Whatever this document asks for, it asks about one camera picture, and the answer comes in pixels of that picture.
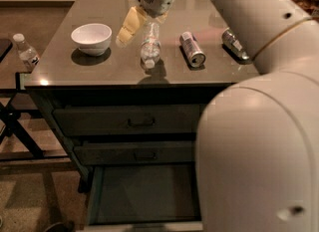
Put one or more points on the slim silver energy drink can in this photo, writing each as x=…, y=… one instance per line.
x=195, y=55

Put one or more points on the clear plastic water bottle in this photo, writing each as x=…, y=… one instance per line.
x=150, y=48

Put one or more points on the dark cabinet with drawers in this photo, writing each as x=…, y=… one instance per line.
x=66, y=77

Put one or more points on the green silver soda can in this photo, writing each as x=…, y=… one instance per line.
x=231, y=42

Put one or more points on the open bottom left drawer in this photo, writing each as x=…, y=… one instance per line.
x=144, y=198

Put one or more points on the middle left drawer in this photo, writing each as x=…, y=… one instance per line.
x=111, y=153

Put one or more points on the white ceramic bowl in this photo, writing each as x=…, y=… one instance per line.
x=92, y=39

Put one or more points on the top left drawer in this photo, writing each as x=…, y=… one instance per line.
x=89, y=121

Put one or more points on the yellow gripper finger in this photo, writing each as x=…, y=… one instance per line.
x=134, y=21
x=161, y=19

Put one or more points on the small bottle on side table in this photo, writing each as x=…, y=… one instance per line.
x=27, y=54

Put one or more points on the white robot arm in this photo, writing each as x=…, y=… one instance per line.
x=257, y=142

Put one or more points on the dark side table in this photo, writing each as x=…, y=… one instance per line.
x=10, y=87

